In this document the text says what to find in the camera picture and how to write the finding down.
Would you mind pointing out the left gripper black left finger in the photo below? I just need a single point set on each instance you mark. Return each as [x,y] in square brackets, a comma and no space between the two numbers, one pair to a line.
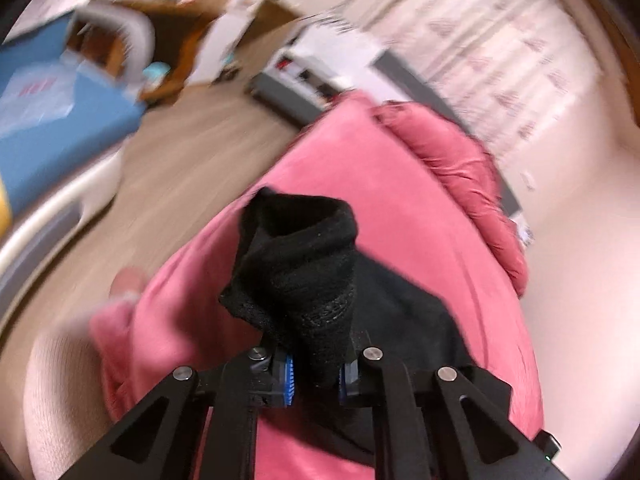
[273,381]

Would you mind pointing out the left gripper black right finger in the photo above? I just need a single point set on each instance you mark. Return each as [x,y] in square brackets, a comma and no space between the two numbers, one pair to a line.
[356,376]

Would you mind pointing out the black pants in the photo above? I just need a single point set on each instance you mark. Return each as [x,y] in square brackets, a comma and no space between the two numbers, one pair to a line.
[299,278]

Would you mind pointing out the pink fleece bed blanket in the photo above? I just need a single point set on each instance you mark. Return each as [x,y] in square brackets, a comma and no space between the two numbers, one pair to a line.
[177,357]

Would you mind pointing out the pink slipper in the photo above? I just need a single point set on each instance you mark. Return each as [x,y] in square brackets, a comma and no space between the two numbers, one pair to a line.
[128,281]

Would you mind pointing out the person's leg in beige trousers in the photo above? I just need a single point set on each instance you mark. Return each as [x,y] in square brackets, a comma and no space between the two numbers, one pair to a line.
[63,407]

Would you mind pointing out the pink rumpled duvet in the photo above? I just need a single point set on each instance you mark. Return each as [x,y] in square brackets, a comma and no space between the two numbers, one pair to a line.
[469,174]

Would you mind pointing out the grey bed headboard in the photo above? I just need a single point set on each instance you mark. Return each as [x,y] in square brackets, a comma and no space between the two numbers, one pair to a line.
[405,79]

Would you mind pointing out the white floral bedside cabinet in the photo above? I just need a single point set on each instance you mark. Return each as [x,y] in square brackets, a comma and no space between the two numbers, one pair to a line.
[314,60]

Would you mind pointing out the wooden desk with white drawers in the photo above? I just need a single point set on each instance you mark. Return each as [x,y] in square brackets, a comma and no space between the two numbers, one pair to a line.
[196,39]

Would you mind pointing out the white patterned curtain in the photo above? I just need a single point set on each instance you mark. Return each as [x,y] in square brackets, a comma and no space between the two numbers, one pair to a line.
[510,69]

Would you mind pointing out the clear plastic bag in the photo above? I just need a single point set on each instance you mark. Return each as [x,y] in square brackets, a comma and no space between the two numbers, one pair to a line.
[37,94]

